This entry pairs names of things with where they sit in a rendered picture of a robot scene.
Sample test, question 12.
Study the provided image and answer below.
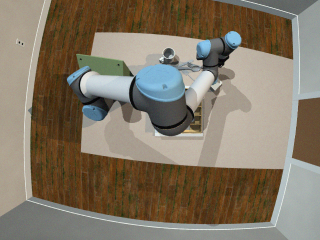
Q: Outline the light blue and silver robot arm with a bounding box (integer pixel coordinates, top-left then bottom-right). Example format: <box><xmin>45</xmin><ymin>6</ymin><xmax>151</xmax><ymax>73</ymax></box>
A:
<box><xmin>67</xmin><ymin>31</ymin><xmax>242</xmax><ymax>136</ymax></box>

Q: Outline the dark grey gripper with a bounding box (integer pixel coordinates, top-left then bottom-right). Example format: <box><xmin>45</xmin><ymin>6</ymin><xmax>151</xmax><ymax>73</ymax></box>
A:
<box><xmin>218</xmin><ymin>56</ymin><xmax>230</xmax><ymax>68</ymax></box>

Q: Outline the grey mug with white rim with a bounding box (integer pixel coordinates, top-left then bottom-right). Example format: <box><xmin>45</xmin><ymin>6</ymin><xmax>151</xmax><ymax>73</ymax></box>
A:
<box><xmin>159</xmin><ymin>47</ymin><xmax>175</xmax><ymax>64</ymax></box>

